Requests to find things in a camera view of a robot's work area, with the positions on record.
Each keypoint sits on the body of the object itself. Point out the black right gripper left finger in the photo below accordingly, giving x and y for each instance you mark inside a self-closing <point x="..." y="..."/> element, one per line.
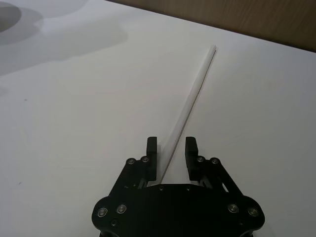
<point x="138" y="172"/>

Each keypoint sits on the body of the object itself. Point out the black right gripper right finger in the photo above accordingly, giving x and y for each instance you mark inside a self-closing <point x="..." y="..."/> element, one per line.
<point x="209" y="172"/>

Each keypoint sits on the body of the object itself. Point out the long thin white strip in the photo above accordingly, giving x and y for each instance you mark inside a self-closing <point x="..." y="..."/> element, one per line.
<point x="195" y="93"/>

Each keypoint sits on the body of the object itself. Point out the white table cloth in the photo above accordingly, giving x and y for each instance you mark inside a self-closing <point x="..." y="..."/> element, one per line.
<point x="74" y="123"/>

